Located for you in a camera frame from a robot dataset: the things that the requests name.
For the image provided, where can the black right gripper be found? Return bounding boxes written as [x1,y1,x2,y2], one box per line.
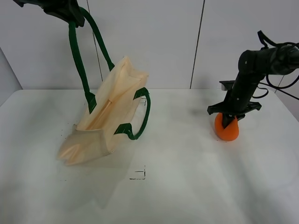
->
[207,77,261,129]

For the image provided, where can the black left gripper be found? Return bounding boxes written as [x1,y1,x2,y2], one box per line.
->
[42,0,85,27]

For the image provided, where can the orange fruit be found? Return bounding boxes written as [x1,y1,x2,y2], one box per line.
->
[214,113,239,141]

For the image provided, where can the cream linen bag green handles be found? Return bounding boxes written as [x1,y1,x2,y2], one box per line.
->
[57,7,151,165]

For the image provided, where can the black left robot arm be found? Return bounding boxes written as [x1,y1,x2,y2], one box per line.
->
[14,0,85,27]

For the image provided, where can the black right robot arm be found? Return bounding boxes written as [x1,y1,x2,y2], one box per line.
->
[207,45,299,128]

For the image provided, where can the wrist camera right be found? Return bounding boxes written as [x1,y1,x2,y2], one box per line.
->
[220,80,235,91]

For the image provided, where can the black cables right arm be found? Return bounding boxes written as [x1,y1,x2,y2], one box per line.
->
[256,30,299,101]

